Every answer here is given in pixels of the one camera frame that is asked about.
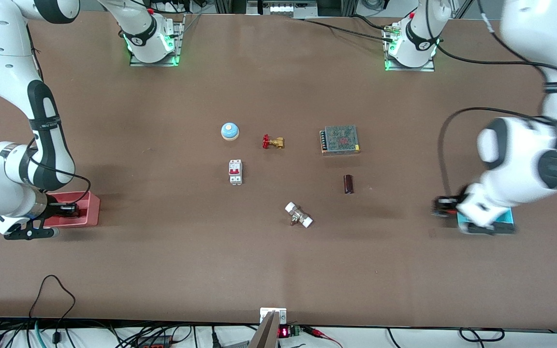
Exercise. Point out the grey metal bar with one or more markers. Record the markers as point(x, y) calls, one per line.
point(265, 336)

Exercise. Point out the white electronics box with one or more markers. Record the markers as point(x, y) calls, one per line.
point(283, 8)

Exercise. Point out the white circuit breaker red switch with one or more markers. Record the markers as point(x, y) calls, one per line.
point(235, 171)

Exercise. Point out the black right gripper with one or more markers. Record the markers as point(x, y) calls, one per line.
point(57, 210)

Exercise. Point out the white capped metal fitting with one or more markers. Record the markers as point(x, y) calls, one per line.
point(298, 215)

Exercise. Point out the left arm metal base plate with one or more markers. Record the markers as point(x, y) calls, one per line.
point(409, 69)

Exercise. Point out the pink plastic bin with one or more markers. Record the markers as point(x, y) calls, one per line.
point(92, 212)

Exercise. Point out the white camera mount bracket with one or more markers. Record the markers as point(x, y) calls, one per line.
point(266, 314)

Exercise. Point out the red digit display module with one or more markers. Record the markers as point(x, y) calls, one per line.
point(284, 332)

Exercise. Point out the cyan plastic bin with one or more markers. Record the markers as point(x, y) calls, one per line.
point(505, 216)

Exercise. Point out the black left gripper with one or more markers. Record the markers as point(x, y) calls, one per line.
point(445, 206)

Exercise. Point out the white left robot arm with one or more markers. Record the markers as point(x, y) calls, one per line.
point(525, 159)

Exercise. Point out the metal mesh power supply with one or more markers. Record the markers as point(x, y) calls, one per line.
point(340, 139)

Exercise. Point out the blue call bell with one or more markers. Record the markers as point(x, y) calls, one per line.
point(229, 130)

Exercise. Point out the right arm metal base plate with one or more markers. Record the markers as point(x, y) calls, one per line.
point(155, 63)

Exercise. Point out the dark brown cylindrical capacitor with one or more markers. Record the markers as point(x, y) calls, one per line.
point(348, 184)

